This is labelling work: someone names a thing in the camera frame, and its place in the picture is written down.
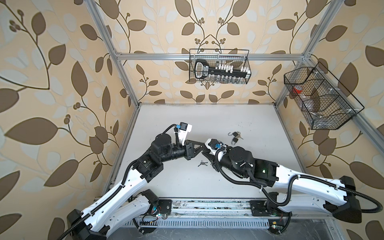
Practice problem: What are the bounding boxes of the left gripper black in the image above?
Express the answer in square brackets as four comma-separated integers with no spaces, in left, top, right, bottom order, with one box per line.
[157,138,206,165]

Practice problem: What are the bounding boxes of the silver key bunch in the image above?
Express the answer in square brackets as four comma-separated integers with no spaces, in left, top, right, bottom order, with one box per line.
[198,161,208,167]

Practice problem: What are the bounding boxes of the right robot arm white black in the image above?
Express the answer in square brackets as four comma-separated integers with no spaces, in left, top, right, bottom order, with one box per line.
[203,144,383,224]

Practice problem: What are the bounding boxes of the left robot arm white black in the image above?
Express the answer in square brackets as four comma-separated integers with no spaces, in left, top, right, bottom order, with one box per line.
[58,123,205,240]

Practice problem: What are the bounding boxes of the black padlock middle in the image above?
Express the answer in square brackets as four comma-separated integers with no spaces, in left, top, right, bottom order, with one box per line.
[231,138,239,145]

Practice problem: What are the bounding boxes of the black tool set in basket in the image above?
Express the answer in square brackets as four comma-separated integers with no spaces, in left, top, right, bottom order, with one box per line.
[192,59,251,80]

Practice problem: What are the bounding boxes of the red capped item in basket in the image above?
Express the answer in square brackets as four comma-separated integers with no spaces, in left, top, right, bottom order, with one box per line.
[293,85,303,95]

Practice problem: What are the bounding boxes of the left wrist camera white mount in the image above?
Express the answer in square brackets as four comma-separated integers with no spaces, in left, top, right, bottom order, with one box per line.
[174,122,193,146]

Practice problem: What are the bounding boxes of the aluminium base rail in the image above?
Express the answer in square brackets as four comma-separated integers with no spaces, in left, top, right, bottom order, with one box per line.
[86,197,337,229]

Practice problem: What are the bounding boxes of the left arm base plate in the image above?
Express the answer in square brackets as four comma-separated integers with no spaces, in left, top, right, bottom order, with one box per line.
[141,199,173,216]

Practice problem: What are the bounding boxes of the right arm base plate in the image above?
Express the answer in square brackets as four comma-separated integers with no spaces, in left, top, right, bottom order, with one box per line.
[249,200,291,218]

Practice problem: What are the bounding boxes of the back wall wire basket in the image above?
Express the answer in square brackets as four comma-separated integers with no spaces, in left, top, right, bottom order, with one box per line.
[189,48,252,85]

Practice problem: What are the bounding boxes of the wall wire basket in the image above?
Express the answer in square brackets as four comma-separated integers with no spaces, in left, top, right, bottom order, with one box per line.
[284,62,365,130]
[189,48,252,85]

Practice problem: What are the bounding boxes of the aluminium frame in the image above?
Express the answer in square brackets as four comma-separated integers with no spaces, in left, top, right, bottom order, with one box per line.
[86,1,384,203]

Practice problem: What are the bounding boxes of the right wall wire basket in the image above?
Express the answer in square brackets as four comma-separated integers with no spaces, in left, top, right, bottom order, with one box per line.
[284,62,365,130]

